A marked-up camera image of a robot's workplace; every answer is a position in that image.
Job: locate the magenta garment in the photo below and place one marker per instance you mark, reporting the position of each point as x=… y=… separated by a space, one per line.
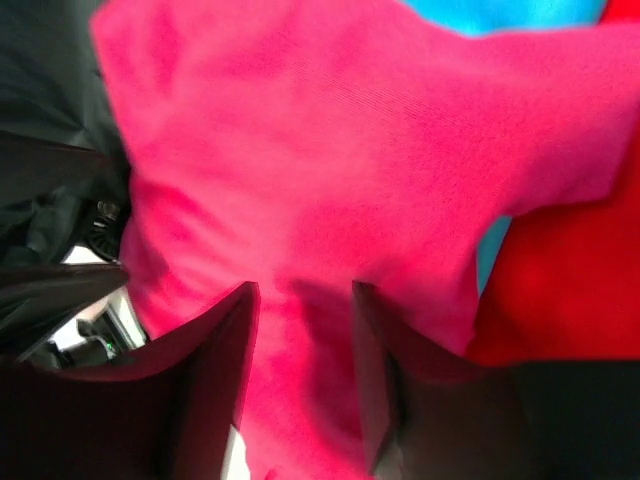
x=304 y=145

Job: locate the teal shirt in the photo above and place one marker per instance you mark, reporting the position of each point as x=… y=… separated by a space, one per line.
x=500 y=15

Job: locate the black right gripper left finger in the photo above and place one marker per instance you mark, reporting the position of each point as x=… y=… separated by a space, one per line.
x=163 y=411

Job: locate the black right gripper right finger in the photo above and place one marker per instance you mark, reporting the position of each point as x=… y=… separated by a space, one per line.
x=427 y=413

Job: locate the black hard-shell suitcase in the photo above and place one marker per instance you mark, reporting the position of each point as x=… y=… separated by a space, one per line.
x=64 y=198

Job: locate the red polo shirt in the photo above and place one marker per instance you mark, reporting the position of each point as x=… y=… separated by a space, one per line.
x=566 y=281

